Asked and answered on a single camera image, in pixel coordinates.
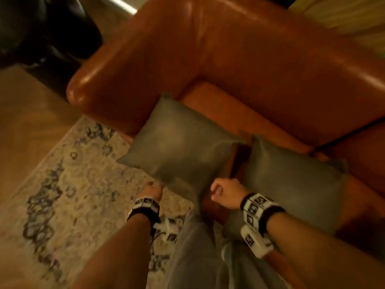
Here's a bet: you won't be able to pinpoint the person's right forearm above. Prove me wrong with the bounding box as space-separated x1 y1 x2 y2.
264 212 385 289

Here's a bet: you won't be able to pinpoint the person's grey trousers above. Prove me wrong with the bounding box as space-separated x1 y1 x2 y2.
163 207 291 289

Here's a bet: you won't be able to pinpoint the black leather chair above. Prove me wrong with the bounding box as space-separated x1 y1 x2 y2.
0 0 103 100

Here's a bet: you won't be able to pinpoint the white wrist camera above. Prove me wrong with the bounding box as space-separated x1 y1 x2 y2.
240 224 275 259
152 219 178 243

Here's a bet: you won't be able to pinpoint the yellow-green fabric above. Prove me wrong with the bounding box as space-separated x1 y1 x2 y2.
288 0 385 58

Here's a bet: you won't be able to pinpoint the brown leather sofa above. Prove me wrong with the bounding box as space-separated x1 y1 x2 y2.
66 0 385 260

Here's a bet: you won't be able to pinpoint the person's left forearm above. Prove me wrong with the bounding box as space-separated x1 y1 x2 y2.
71 213 153 289

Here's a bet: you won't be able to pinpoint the person's right hand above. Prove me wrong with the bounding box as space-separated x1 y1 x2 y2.
209 177 252 211

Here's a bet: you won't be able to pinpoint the person's left hand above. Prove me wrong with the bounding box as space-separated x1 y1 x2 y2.
140 181 166 202

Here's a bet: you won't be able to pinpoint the black marker wristband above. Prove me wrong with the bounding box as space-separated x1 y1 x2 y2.
126 196 162 227
239 193 286 236

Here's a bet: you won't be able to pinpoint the beige patterned rug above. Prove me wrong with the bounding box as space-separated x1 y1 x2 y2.
0 115 218 289

